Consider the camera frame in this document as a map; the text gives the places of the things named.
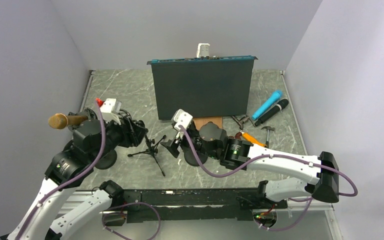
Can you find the orange utility knife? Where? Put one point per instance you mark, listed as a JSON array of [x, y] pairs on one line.
[[252, 139]]

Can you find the blue handheld microphone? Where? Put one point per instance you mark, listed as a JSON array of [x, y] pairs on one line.
[[275, 96]]

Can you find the black tripod shock mount stand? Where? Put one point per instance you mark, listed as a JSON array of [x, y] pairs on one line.
[[145, 145]]

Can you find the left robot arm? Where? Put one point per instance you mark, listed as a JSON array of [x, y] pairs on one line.
[[92, 147]]

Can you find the gold handheld microphone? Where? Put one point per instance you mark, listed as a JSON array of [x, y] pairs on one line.
[[60, 121]]

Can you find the black round base mic stand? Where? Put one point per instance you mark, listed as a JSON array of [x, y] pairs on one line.
[[190, 158]]

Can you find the small black hammer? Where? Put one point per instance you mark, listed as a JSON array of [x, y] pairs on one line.
[[268, 129]]

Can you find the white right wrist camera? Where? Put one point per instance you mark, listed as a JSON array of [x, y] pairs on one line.
[[183, 119]]

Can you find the dark grey upright panel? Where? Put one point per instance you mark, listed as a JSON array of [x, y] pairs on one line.
[[210, 86]]

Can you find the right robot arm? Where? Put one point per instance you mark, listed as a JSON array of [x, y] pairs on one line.
[[315, 176]]

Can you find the left round base mic stand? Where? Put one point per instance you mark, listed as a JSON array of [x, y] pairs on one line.
[[107, 161]]

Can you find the maroon spray nozzle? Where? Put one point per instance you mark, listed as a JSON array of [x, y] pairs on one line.
[[238, 135]]

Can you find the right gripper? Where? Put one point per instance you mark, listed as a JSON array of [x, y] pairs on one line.
[[172, 145]]

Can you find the white device behind panel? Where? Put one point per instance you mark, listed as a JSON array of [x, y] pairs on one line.
[[203, 50]]

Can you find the metal locking pliers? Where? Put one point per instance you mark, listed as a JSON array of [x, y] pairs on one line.
[[242, 121]]

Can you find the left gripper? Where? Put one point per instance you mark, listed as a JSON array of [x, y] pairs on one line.
[[133, 133]]

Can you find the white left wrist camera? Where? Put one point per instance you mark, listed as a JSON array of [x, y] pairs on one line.
[[110, 110]]

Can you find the black condenser microphone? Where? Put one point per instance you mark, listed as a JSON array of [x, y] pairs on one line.
[[280, 105]]

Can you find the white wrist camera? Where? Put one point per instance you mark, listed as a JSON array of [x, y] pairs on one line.
[[110, 110], [183, 119]]

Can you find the black front rail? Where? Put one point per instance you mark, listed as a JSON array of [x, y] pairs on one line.
[[193, 204]]

